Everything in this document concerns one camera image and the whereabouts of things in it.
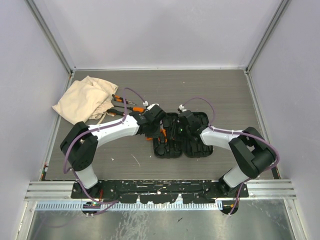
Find orange black needle nose pliers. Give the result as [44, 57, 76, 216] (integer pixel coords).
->
[159, 127, 168, 143]

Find black plastic tool case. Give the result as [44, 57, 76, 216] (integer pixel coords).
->
[147, 112, 214, 159]

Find black orange grip screwdriver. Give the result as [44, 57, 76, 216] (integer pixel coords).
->
[106, 108, 125, 116]

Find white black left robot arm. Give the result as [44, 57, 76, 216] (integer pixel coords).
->
[60, 104, 167, 198]

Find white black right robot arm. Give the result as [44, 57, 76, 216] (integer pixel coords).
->
[178, 109, 279, 197]

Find small orange black precision screwdriver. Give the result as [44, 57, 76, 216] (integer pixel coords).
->
[112, 94, 126, 101]

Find orange handle black shaft screwdriver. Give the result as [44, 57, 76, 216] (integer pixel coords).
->
[114, 105, 145, 113]

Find beige cloth drawstring bag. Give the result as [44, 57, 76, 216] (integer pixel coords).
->
[52, 76, 119, 125]

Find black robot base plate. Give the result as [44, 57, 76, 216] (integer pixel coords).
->
[87, 180, 249, 204]

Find white slotted cable duct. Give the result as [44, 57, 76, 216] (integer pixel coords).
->
[35, 200, 223, 212]

